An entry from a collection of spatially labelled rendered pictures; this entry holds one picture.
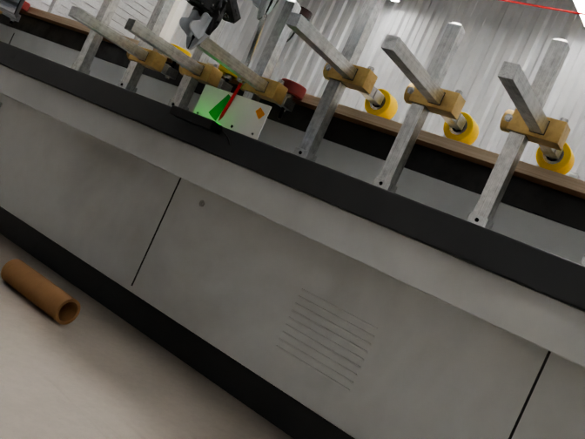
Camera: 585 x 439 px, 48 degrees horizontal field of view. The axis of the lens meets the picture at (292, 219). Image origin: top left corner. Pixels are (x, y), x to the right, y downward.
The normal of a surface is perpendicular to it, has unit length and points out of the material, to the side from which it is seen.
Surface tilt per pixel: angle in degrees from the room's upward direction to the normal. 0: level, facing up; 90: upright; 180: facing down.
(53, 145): 90
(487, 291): 90
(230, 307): 90
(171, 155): 90
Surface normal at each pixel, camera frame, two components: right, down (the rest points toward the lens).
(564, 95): -0.56, -0.25
